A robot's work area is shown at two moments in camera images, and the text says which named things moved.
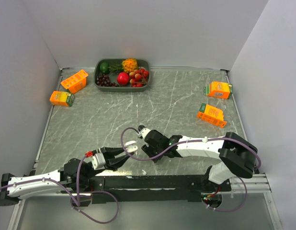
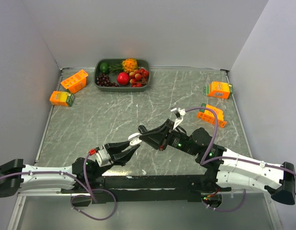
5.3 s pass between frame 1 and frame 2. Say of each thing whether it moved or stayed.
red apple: stayed
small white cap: moved
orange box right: stayed
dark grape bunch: stayed
